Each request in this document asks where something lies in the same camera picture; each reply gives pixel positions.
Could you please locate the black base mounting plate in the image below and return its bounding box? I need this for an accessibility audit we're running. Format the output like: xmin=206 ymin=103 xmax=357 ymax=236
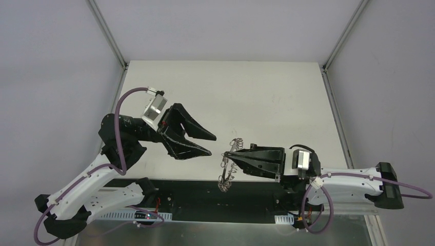
xmin=89 ymin=179 xmax=361 ymax=225

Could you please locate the white slotted cable duct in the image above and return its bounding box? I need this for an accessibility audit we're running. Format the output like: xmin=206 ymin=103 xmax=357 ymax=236
xmin=97 ymin=210 xmax=172 ymax=222
xmin=274 ymin=214 xmax=294 ymax=225

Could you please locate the white slotted cable duct right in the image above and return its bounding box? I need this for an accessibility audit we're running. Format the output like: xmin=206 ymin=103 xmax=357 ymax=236
xmin=274 ymin=214 xmax=294 ymax=225

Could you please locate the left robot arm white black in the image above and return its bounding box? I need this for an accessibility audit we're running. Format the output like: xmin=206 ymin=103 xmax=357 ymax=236
xmin=35 ymin=103 xmax=216 ymax=239

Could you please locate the white slotted cable duct left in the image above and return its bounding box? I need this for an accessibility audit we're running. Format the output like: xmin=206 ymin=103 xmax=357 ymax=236
xmin=97 ymin=210 xmax=172 ymax=222

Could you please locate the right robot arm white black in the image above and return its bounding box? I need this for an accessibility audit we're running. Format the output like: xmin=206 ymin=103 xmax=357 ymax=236
xmin=223 ymin=143 xmax=404 ymax=210

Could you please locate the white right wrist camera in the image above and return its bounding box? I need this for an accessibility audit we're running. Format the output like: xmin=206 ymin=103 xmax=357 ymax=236
xmin=292 ymin=149 xmax=311 ymax=179

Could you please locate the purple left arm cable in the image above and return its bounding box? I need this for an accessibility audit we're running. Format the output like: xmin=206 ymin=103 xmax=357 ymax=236
xmin=33 ymin=87 xmax=166 ymax=246

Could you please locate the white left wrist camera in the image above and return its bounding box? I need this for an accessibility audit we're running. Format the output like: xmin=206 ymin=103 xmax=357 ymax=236
xmin=141 ymin=87 xmax=167 ymax=131

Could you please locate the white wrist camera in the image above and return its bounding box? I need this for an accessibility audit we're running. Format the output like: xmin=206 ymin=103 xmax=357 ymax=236
xmin=141 ymin=87 xmax=167 ymax=131
xmin=292 ymin=149 xmax=311 ymax=179

